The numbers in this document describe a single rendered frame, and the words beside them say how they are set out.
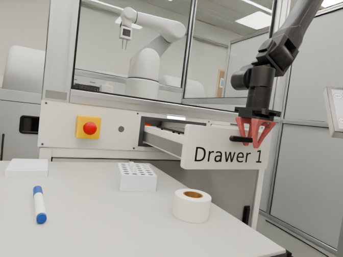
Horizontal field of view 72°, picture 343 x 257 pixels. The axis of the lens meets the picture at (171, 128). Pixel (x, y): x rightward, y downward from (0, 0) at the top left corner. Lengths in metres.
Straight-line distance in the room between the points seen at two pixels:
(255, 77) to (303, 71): 2.02
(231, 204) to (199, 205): 0.79
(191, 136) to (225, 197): 0.65
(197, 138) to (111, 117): 0.37
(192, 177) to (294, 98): 1.79
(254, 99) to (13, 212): 0.55
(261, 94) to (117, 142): 0.50
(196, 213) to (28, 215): 0.27
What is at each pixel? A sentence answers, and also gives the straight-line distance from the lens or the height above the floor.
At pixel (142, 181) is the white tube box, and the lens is 0.57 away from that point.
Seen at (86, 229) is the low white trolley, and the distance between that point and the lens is 0.41.
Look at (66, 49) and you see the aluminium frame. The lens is 0.84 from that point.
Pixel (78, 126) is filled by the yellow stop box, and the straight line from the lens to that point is 0.79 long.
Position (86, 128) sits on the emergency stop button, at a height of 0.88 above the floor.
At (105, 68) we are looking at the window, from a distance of 0.87.
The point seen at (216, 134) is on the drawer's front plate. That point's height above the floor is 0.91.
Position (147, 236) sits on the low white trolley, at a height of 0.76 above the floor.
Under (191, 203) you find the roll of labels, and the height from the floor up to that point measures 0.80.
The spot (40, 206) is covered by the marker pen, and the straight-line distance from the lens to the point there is 0.45.
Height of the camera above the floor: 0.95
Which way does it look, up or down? 3 degrees down
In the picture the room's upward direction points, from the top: 7 degrees clockwise
